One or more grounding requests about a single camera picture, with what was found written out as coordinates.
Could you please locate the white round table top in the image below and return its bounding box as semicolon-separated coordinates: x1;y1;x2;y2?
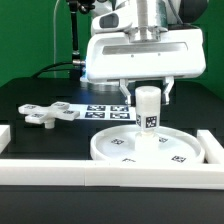
90;125;205;164

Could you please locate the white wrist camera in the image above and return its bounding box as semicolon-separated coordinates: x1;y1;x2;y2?
92;13;132;34

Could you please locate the white cross-shaped table base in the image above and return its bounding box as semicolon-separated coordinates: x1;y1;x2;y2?
18;102;80;129

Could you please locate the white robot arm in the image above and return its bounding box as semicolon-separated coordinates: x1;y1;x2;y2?
85;0;209;104

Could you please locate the white marker sheet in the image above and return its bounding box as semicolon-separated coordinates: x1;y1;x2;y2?
69;104;136;121

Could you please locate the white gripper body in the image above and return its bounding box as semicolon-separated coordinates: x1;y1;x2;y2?
86;29;206;82

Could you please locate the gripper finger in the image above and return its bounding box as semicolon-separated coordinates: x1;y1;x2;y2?
162;76;174;105
119;79;136;106

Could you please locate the black cable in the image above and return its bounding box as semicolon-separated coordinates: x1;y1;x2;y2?
31;59;85;79

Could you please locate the white U-shaped fence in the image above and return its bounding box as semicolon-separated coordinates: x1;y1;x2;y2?
0;130;224;190

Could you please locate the black camera pole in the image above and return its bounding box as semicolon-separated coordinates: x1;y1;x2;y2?
66;0;95;80

